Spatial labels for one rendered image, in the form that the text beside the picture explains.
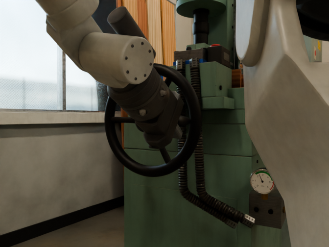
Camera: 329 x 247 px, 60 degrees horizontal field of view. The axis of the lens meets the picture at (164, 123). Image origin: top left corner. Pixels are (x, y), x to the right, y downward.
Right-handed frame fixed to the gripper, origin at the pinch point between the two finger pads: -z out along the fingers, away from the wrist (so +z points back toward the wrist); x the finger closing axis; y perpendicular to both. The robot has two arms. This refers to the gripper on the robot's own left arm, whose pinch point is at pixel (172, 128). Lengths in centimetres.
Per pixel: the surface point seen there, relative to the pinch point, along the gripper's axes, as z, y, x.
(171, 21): -135, 133, 194
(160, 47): -136, 134, 159
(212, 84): -8.3, -1.7, 17.5
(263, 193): -24.5, -15.3, -3.3
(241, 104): -18.8, -6.5, 18.6
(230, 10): -25, 8, 65
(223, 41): -28, 9, 51
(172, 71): 0.9, 4.7, 14.8
